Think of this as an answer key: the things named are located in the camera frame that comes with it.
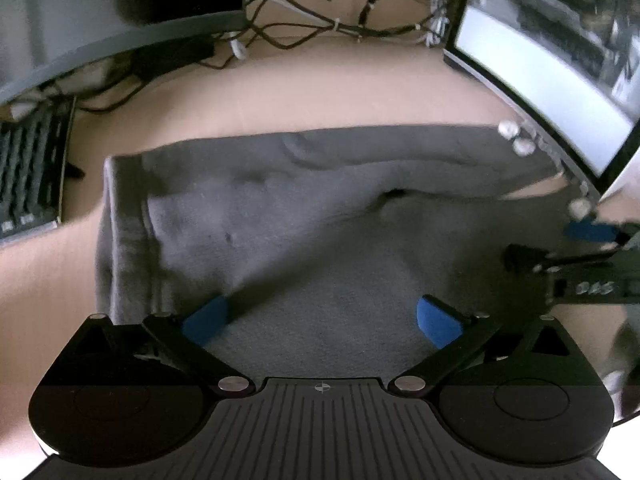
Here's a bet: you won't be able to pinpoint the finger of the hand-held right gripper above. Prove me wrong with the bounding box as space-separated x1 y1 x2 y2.
502 242 640 275
499 120 628 247

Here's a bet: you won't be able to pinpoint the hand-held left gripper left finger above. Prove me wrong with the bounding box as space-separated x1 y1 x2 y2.
47 295 253 396

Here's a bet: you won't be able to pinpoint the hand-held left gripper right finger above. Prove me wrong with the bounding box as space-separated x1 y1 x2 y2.
387 295 598 397

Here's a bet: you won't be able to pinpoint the grey pants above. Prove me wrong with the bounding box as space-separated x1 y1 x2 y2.
95 125 576 386

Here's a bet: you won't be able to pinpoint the open computer case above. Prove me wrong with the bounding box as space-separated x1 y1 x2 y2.
442 0 640 193

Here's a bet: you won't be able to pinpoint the black keyboard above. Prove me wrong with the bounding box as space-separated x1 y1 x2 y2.
0 99 77 247

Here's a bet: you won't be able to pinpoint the grey curved monitor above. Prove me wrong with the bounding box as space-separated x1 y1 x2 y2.
0 0 247 107

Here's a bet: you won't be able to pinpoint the coiled white cable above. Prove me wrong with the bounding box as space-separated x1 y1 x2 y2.
417 0 457 50

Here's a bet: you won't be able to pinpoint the black cable bundle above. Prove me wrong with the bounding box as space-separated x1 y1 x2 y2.
80 0 451 113

